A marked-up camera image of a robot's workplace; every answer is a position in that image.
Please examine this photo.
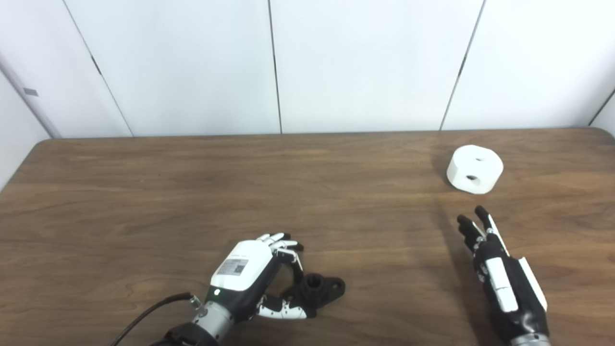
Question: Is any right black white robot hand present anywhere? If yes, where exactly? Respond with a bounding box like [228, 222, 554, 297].
[456, 206, 550, 343]

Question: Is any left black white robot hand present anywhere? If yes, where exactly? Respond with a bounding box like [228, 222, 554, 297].
[204, 233, 318, 321]

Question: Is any black flanged holder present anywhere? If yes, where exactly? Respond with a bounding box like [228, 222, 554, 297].
[281, 273, 346, 313]

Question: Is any round white piece with holes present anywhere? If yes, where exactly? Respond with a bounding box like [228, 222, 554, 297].
[446, 145, 504, 195]

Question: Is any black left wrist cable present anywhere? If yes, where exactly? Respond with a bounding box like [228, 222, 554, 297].
[111, 292, 201, 346]

